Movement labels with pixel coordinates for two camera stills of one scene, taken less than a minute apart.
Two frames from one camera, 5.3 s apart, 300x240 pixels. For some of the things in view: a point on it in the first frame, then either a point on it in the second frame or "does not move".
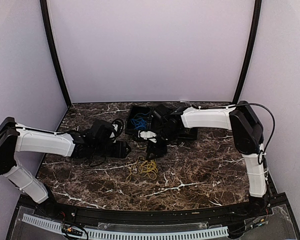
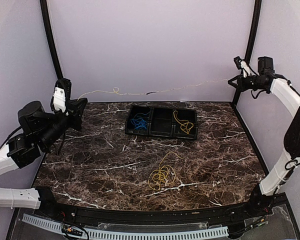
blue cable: x=140 y=123 does not move
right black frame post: x=251 y=45 does not move
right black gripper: x=152 y=147 to x=240 y=86
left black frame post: x=44 y=5 does not move
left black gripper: x=120 y=151 to x=76 y=107
